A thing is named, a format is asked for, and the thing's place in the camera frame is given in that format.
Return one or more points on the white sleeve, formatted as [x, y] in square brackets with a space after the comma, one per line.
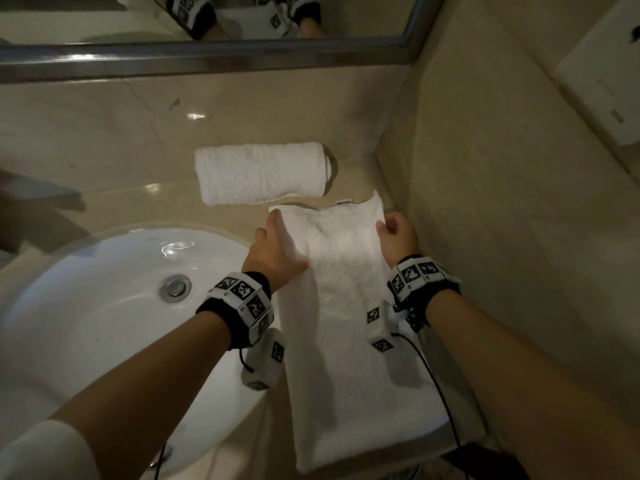
[42, 457]

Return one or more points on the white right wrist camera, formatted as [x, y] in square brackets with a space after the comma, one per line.
[381, 327]

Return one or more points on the white towel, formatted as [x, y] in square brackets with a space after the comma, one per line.
[260, 172]
[345, 344]

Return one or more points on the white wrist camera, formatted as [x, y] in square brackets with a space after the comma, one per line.
[265, 362]
[381, 327]

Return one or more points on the black left wristband with markers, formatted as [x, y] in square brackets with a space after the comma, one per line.
[240, 304]

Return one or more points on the black right wristband with markers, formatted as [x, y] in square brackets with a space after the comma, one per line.
[417, 284]

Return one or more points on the person's left forearm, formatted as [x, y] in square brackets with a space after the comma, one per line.
[145, 389]

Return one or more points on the chrome sink drain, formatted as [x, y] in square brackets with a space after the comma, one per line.
[175, 287]

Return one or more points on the white wall-mounted box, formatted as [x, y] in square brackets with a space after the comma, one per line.
[602, 74]

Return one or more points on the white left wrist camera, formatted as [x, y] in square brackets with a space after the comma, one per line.
[265, 362]

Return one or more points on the person's left thumb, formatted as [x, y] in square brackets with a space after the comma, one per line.
[298, 270]

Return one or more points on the metal-framed wall mirror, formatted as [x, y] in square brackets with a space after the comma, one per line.
[200, 24]

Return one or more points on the rolled white towel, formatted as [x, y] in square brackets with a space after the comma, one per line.
[260, 172]

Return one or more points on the person's right forearm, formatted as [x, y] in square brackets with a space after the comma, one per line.
[525, 389]

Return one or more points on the black wristband with markers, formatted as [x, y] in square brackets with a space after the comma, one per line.
[240, 304]
[417, 284]

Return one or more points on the white sink basin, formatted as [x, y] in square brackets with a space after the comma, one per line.
[100, 324]

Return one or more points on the person's right thumb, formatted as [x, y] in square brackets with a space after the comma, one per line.
[382, 232]

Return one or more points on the person's left hand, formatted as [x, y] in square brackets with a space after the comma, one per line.
[267, 259]

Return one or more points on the person's right hand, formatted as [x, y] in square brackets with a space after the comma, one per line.
[400, 242]

